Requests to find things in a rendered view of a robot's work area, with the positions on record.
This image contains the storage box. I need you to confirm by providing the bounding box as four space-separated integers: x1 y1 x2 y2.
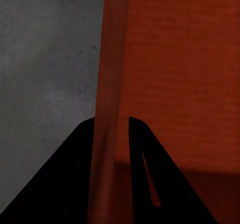
86 0 240 224

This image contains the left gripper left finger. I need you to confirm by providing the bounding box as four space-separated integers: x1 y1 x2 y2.
0 118 95 224

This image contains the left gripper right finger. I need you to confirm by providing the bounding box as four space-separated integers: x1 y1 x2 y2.
128 117 218 224

